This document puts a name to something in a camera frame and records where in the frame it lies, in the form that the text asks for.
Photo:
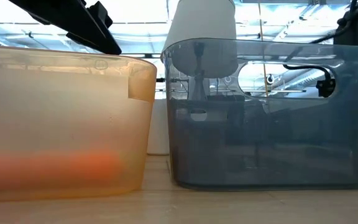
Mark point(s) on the large orange translucent bin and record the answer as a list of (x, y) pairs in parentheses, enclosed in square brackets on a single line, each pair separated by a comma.
[(57, 118)]

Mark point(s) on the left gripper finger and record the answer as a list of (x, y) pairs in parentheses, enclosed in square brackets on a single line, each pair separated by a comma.
[(101, 14), (73, 18)]

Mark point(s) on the orange highlighter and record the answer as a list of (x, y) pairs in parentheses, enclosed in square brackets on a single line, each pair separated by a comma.
[(57, 169)]

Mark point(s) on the grey translucent bin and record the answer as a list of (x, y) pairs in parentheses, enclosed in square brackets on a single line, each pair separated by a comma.
[(259, 149)]

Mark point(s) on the white shade table lamp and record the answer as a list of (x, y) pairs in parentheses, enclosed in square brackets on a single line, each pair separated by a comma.
[(202, 21)]

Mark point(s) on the small orange translucent bin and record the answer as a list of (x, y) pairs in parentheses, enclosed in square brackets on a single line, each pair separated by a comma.
[(141, 87)]

